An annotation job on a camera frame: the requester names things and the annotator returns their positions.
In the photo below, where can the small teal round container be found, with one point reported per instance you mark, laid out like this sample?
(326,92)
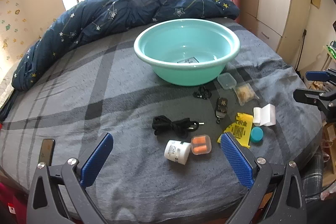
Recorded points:
(256,134)

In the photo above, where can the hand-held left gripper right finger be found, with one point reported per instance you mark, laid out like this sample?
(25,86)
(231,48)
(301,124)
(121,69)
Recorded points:
(236,158)

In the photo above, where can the clear case with orange earplugs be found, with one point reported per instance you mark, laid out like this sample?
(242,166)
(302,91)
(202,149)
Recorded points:
(201,145)

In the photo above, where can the green packet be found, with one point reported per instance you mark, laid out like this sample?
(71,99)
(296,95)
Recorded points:
(332,50)

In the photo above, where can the wall stickers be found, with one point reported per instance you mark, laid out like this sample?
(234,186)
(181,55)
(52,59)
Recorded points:
(10,27)

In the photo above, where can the small clear plastic box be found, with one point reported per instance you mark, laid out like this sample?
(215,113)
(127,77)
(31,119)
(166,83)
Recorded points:
(226,81)

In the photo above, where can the brown key case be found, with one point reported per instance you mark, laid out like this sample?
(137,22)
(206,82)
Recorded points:
(221,107)

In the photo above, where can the grey plaid bed sheet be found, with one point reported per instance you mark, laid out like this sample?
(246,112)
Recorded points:
(105,82)

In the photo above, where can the clear snack packet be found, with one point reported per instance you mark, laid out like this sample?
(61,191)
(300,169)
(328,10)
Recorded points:
(245,94)

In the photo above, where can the navy star-print blanket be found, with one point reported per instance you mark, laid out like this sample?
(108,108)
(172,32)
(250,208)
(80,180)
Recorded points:
(118,11)

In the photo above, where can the grey plaid cloth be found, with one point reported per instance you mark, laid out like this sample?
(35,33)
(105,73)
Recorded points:
(312,174)

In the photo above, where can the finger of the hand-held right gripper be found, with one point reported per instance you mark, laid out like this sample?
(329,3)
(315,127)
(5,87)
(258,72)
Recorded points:
(304,96)
(316,75)

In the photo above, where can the white plastic stand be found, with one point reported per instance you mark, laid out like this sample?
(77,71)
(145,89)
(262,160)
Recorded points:
(265,115)

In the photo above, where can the yellow plastic card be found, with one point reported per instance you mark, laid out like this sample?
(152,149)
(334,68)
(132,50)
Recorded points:
(240,129)

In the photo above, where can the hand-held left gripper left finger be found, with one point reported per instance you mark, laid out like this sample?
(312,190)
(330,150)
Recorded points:
(97,158)

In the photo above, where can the small white bottle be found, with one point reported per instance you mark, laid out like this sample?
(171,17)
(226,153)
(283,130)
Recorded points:
(177,151)

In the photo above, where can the teal plastic basin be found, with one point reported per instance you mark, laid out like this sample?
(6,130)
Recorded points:
(183,71)

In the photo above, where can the smartphone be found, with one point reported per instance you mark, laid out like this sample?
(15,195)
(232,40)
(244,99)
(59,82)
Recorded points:
(46,151)

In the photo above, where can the black earphones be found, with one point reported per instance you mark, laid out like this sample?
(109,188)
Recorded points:
(202,93)

